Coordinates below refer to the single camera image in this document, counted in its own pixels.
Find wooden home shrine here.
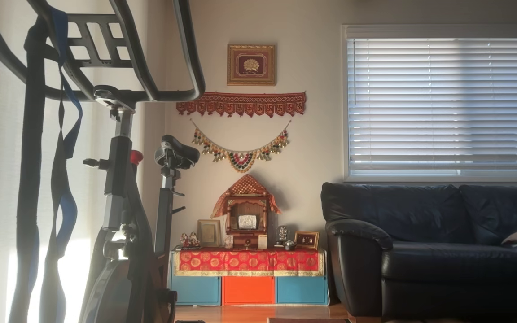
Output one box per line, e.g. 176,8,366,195
210,174,281,249

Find small dark framed picture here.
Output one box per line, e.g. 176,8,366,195
294,231,320,250

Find gold framed lotus picture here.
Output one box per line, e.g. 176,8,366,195
227,44,276,86

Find red gold patterned cloth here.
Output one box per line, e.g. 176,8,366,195
172,248,326,277

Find pair of painted figurines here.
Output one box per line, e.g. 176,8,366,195
180,232,202,250

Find orange storage cube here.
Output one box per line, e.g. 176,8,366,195
222,275,275,306

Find blue storage cube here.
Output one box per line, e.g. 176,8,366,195
170,275,222,306
276,275,329,306

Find black exercise bike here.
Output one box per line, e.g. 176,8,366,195
0,0,206,323

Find black leather sofa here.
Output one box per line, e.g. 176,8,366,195
320,182,517,320

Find white window blinds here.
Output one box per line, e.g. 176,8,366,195
343,25,517,182

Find beaded garland wall hanging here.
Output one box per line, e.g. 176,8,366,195
190,118,292,174

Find red embroidered wall hanging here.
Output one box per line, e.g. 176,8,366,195
176,92,307,118

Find gold photo frame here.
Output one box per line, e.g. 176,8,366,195
197,219,222,248

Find blue hanging strap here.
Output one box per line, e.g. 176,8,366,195
39,7,84,323

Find black hanging strap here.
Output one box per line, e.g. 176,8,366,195
9,18,48,323

